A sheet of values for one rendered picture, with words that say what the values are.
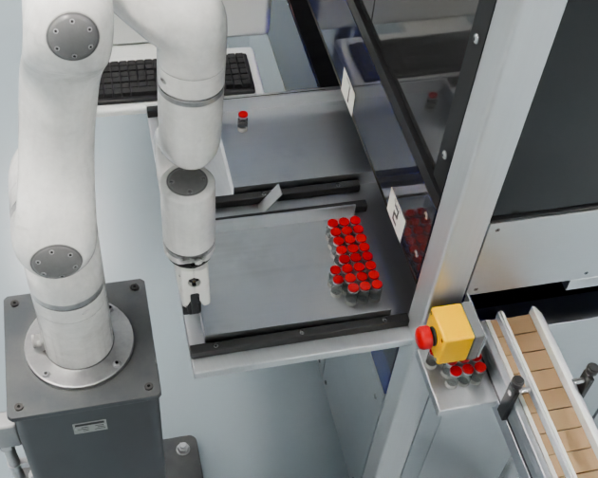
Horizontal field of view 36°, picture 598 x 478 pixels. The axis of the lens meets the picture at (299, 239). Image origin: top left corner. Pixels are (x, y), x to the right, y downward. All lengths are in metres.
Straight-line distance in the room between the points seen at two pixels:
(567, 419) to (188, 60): 0.87
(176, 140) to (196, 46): 0.17
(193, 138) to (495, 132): 0.41
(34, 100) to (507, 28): 0.59
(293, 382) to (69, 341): 1.17
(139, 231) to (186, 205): 1.60
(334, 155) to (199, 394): 0.93
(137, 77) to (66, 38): 1.17
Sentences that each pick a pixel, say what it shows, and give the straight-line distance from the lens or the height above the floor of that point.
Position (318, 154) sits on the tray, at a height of 0.88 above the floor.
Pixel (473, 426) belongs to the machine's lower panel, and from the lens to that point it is 2.05.
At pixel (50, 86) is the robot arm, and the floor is 1.50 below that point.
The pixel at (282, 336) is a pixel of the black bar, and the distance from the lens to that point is 1.63.
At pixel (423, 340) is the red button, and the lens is 1.53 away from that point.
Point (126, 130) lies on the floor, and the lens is 3.28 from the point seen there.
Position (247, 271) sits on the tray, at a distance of 1.73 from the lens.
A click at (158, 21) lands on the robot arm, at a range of 1.14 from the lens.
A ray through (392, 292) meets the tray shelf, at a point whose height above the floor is 0.88.
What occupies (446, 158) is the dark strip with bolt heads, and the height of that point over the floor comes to 1.28.
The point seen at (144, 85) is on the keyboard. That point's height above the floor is 0.83.
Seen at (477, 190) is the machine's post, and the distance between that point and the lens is 1.37.
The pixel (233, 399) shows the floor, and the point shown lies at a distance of 2.59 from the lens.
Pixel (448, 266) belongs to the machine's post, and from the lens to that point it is 1.50.
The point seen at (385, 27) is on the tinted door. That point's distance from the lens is 1.66.
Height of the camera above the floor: 2.25
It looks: 50 degrees down
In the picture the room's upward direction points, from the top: 6 degrees clockwise
